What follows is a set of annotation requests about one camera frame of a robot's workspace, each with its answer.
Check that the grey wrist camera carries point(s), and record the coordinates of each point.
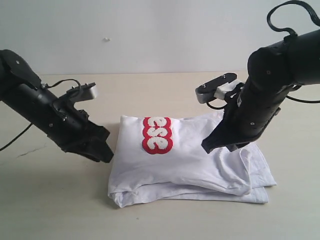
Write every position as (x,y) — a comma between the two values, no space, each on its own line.
(85,92)
(224,88)

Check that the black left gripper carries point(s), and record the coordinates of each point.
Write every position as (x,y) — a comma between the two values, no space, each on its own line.
(74,133)

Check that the white t-shirt red lettering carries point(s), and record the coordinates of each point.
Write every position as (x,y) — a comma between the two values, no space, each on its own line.
(161,158)

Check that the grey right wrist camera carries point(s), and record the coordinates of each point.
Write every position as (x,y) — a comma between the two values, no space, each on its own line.
(224,88)

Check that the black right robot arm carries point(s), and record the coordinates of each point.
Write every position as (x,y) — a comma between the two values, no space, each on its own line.
(273,72)

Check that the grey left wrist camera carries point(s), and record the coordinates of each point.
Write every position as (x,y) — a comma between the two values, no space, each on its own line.
(85,92)

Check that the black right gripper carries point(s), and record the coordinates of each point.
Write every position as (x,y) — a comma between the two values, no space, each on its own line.
(245,120)

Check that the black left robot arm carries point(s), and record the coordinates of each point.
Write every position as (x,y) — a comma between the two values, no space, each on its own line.
(23,91)

